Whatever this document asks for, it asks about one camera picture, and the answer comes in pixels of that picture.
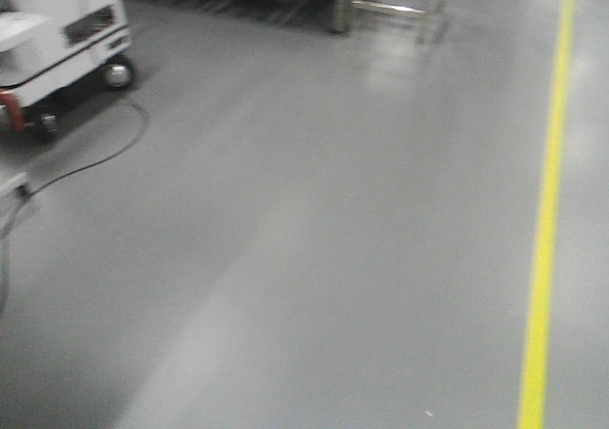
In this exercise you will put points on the white wheeled cart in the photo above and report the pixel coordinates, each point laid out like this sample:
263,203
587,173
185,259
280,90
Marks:
48,45

